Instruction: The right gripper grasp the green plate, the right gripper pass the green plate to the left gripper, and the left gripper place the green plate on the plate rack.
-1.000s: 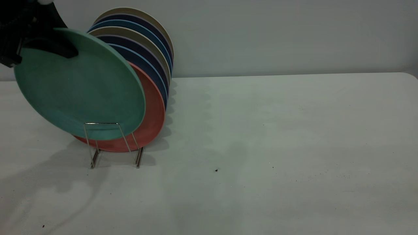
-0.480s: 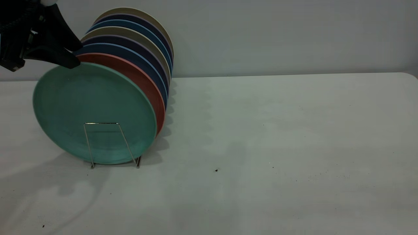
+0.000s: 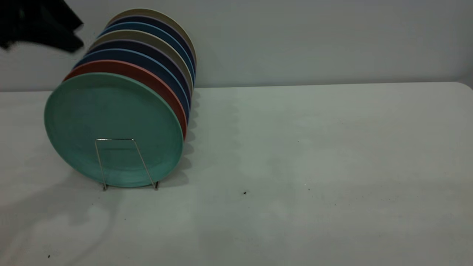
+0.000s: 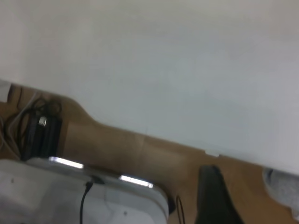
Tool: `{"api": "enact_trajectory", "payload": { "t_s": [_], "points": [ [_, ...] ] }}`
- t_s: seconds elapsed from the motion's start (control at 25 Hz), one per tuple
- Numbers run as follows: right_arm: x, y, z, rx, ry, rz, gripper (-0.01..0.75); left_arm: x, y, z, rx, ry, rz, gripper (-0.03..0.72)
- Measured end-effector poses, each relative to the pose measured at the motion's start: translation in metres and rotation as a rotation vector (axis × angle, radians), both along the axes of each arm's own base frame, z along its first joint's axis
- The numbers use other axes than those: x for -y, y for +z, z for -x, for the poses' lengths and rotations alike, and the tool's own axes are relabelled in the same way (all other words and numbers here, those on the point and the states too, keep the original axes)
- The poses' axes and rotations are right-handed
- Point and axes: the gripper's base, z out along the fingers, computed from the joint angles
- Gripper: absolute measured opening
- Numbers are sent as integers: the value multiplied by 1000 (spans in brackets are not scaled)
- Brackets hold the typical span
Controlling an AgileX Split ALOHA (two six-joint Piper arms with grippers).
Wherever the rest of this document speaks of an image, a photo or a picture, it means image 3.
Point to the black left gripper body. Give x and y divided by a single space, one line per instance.
37 22

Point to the navy plate purple rim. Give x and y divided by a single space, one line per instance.
144 48

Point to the dark purple plate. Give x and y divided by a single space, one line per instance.
155 20

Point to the teal blue plate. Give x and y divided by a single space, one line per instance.
147 27

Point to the green plate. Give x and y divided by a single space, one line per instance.
111 122

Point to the red plate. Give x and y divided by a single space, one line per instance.
155 78

